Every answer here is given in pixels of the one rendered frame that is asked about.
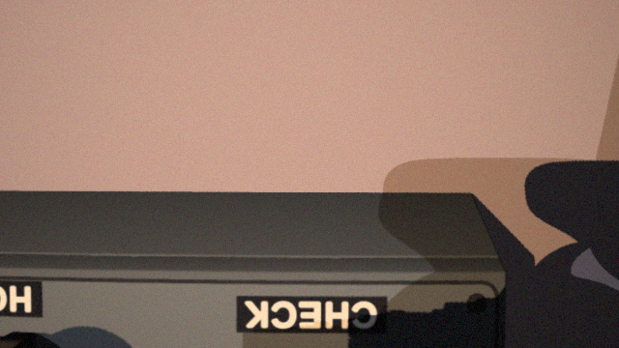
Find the dark grey wedge-shaped control console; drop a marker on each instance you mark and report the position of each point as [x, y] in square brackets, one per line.
[173, 269]

